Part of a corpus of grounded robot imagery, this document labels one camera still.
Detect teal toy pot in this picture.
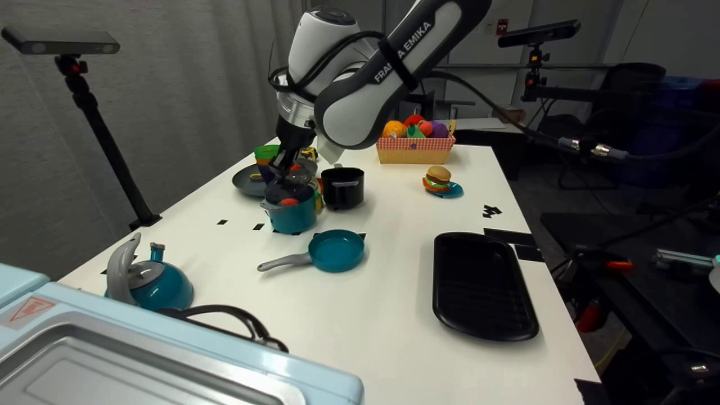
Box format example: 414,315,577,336
262,182,326,236

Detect orange toy fruit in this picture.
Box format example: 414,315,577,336
380,119,411,142

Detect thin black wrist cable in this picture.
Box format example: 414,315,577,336
268,26,424,100

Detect black office chair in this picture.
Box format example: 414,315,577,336
594,61,672,143

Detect small teal plate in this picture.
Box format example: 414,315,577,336
431,179,467,200

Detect pink yellow toy basket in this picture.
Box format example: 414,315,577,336
373,133,460,165

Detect grey backdrop curtain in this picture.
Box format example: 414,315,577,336
0,0,301,279

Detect black tripod stand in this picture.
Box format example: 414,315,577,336
54,51,165,231

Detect teal toy kettle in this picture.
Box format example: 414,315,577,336
101,231,199,315

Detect toy burger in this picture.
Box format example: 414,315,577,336
421,163,456,198

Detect teal pan grey handle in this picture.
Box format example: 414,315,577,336
258,226,370,275

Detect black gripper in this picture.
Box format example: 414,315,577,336
260,135,318,204

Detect blue storage bin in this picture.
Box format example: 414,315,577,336
659,74,720,189

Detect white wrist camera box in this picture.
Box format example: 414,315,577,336
314,133,349,165

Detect black saucepan grey handle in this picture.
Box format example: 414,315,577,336
321,163,367,214

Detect green plastic cup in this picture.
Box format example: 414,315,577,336
253,142,281,165

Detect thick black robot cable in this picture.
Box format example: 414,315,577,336
424,70,720,163

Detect light blue toy oven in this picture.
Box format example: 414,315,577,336
0,261,367,405

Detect black stereo camera bar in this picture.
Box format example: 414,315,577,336
0,25,121,56
498,18,584,48

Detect grey divided plate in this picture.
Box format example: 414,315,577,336
229,159,322,200

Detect black baking tray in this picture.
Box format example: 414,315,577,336
432,230,543,344

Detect black oven cable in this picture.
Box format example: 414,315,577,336
160,302,291,354

